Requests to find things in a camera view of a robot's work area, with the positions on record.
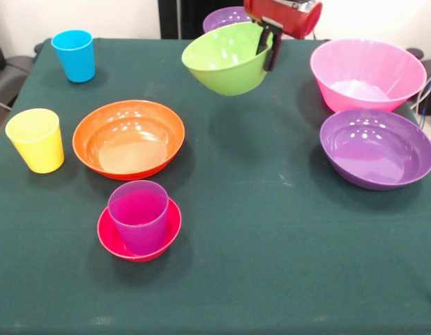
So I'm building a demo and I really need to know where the pink large bowl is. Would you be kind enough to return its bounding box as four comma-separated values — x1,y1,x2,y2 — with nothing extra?
309,37,428,114

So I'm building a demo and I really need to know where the purple wide shallow bowl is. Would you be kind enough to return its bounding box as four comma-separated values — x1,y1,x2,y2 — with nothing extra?
319,108,431,191

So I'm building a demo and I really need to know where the black office chair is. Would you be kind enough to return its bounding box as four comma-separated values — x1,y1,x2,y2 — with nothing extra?
0,24,37,144

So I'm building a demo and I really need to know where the yellow plastic cup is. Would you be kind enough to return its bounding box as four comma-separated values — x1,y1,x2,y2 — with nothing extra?
5,107,66,174

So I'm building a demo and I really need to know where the purple rounded deep bowl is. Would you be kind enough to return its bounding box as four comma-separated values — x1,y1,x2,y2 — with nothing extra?
202,6,253,34

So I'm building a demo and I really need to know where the blue plastic cup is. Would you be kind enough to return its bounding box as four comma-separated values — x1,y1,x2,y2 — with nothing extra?
50,29,97,84

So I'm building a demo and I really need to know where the grey blue cable bundle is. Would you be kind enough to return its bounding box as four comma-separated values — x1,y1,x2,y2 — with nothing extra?
409,69,431,149

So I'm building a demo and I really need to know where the green bowl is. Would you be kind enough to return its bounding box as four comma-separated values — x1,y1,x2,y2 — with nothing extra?
181,21,275,97

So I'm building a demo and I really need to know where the purple plastic cup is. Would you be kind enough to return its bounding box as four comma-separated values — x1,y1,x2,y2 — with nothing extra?
107,180,169,256

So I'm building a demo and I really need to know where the dark green table cloth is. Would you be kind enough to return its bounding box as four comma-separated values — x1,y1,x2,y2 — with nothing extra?
0,37,431,335

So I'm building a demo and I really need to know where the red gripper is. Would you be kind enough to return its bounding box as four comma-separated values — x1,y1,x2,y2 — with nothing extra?
243,0,323,73

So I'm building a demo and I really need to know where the red small bowl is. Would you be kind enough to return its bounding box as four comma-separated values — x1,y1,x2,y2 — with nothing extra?
96,198,183,262

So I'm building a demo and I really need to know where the orange wide shallow bowl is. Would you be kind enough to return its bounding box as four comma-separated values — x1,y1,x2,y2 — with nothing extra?
72,100,186,181

